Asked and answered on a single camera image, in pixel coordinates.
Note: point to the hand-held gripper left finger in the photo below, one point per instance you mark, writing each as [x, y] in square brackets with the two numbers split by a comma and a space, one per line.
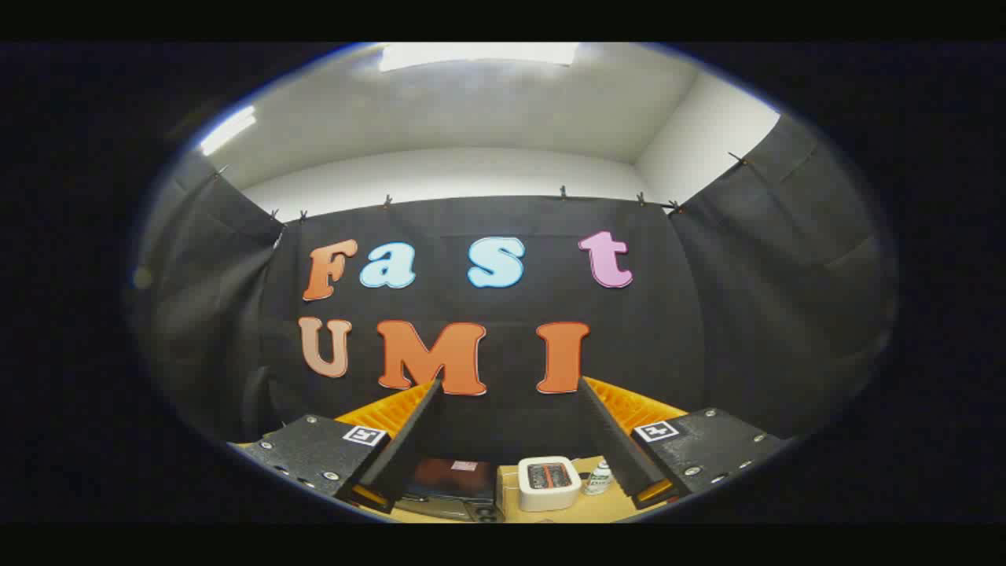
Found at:
[409, 448]

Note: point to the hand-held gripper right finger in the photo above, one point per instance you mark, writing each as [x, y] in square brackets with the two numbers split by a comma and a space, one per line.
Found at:
[613, 440]

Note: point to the black toaster oven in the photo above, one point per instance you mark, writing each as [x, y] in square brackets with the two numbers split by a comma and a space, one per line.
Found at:
[448, 481]

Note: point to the white pop-up toaster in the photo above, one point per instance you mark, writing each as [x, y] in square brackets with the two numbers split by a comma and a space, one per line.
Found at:
[548, 494]

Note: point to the small white bottle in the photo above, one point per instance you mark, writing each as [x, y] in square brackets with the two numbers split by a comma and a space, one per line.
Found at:
[599, 479]

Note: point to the row of cloth clips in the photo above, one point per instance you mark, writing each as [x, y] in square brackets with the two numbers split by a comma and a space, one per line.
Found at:
[563, 192]

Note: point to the narrow ceiling light panel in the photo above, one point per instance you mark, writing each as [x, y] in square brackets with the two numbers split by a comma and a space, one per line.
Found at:
[228, 130]

